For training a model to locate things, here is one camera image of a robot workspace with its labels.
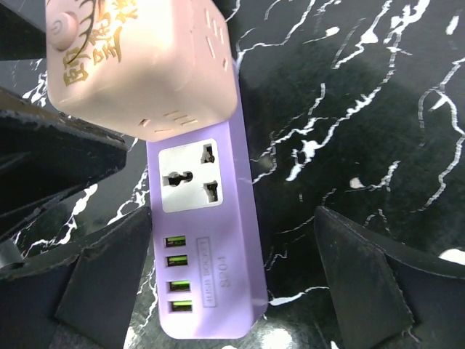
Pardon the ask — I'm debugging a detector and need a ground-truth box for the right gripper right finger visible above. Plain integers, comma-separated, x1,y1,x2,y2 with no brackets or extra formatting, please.
314,206,464,348

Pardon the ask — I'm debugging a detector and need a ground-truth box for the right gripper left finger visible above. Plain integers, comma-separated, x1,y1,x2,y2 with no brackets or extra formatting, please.
1,206,152,348

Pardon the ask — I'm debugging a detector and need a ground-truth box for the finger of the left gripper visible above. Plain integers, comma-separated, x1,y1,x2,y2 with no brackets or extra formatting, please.
1,89,126,240

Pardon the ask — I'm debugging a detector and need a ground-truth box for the purple power strip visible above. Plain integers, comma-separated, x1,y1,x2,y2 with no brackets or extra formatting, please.
145,61,270,341

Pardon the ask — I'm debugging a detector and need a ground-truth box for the pink cube deer adapter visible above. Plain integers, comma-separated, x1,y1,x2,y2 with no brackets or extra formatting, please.
45,0,238,141

